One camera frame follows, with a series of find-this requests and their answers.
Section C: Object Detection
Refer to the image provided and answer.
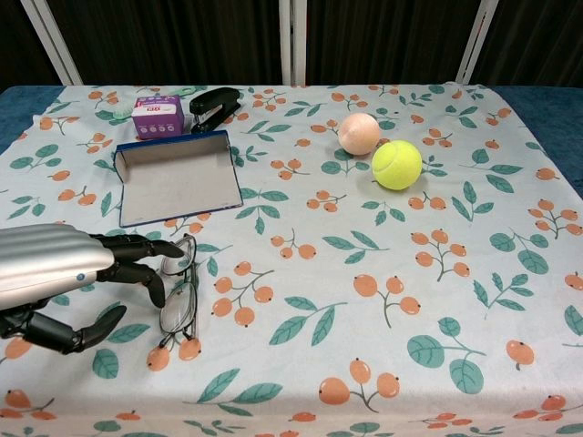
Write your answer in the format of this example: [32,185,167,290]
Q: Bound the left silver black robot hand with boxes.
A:
[0,222,192,355]

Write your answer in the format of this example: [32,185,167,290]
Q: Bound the black framed eyeglasses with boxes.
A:
[158,233,200,351]

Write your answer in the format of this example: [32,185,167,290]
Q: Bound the blue glasses case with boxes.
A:
[112,129,244,229]

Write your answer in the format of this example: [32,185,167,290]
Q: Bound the purple small cardboard box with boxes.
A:
[131,95,185,140]

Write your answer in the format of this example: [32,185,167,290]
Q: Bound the mint green brush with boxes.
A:
[103,102,134,121]

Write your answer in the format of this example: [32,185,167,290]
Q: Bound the black stapler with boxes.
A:
[189,87,242,136]

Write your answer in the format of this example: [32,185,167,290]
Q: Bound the floral white tablecloth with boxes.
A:
[0,81,583,437]

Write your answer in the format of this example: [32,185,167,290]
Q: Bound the dark pleated curtain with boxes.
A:
[0,0,583,88]

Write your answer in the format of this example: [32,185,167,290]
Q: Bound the peach coloured ball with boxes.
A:
[337,112,382,157]

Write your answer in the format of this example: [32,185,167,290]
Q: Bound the yellow tennis ball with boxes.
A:
[371,138,424,191]

